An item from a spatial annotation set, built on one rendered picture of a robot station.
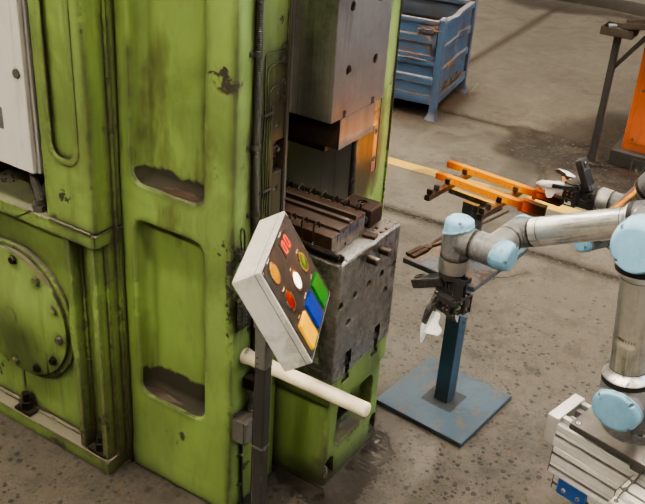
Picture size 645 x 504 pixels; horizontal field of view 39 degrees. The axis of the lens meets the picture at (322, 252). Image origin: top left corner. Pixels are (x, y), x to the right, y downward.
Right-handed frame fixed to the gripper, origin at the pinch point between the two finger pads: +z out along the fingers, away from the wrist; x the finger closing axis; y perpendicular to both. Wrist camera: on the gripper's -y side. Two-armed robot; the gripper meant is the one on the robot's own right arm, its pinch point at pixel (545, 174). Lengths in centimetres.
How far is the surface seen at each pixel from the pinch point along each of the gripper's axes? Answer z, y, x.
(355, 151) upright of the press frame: 48, -8, -48
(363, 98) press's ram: 32, -36, -70
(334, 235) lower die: 31, 5, -80
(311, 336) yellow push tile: 0, 4, -130
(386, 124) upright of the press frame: 50, -11, -27
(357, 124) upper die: 31, -29, -72
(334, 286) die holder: 26, 19, -85
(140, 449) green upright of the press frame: 81, 95, -119
